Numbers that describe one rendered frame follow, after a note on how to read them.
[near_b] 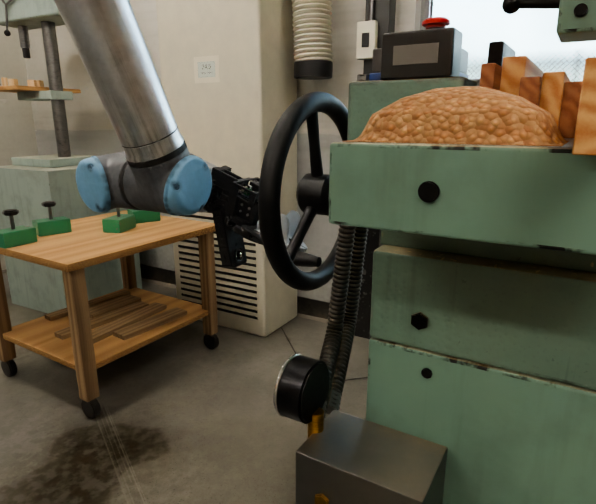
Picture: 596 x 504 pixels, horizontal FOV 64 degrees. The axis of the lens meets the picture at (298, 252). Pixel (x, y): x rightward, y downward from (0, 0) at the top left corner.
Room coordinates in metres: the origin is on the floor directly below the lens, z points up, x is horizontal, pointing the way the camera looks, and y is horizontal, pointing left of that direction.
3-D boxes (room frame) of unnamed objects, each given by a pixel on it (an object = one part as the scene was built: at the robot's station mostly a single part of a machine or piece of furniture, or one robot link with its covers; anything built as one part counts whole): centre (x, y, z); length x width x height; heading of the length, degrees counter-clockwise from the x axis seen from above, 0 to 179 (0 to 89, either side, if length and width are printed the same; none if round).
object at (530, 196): (0.58, -0.23, 0.87); 0.61 x 0.30 x 0.06; 149
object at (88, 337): (1.71, 0.72, 0.32); 0.66 x 0.57 x 0.64; 148
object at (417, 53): (0.62, -0.15, 0.99); 0.13 x 0.11 x 0.06; 149
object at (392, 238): (0.56, -0.27, 0.82); 0.40 x 0.21 x 0.04; 149
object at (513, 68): (0.53, -0.24, 0.94); 0.16 x 0.02 x 0.07; 149
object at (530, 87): (0.52, -0.25, 0.93); 0.21 x 0.02 x 0.05; 149
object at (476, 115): (0.36, -0.12, 0.92); 0.14 x 0.09 x 0.04; 59
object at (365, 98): (0.62, -0.15, 0.92); 0.15 x 0.13 x 0.09; 149
